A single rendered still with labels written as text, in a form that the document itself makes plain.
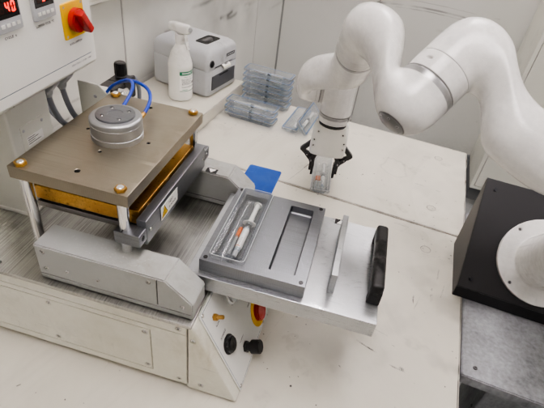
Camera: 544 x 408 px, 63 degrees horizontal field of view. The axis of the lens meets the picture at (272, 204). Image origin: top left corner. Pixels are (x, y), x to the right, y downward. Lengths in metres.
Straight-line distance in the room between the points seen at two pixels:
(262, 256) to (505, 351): 0.58
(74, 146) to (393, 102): 0.49
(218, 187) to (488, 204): 0.62
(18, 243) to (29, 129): 0.19
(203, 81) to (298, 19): 1.59
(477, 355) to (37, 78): 0.94
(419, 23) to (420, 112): 2.24
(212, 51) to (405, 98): 0.97
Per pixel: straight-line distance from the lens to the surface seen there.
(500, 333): 1.09
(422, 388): 0.92
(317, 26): 3.06
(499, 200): 1.13
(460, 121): 3.13
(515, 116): 0.74
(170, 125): 0.77
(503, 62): 0.77
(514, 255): 1.11
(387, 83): 0.73
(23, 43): 0.76
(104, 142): 0.71
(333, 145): 1.25
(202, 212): 0.86
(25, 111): 0.82
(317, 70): 1.08
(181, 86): 1.56
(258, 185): 1.25
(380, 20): 0.80
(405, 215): 1.28
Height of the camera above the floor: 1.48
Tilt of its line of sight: 38 degrees down
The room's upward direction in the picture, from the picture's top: 8 degrees clockwise
